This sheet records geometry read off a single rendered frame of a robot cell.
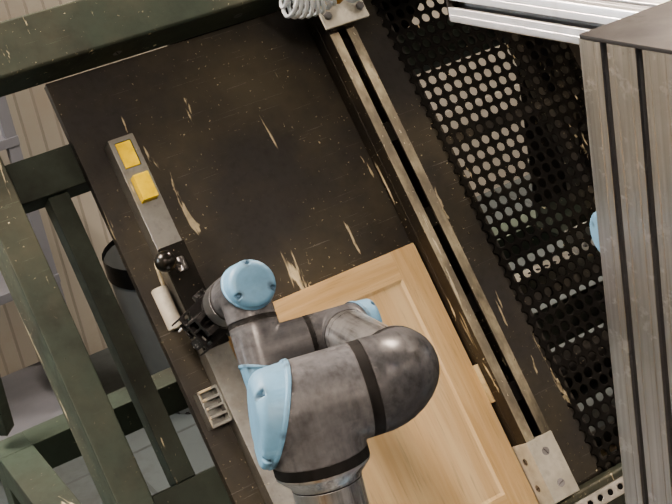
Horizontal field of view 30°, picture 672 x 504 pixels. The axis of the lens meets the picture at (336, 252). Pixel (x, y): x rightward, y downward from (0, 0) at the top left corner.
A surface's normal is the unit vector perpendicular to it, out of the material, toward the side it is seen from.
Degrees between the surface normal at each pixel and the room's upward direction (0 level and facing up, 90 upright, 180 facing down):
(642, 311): 90
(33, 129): 90
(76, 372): 58
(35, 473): 0
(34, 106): 90
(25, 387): 0
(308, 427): 77
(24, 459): 0
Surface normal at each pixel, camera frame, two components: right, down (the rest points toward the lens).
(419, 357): 0.70, -0.47
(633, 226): -0.83, 0.35
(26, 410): -0.18, -0.90
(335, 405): 0.18, -0.01
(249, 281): 0.34, -0.26
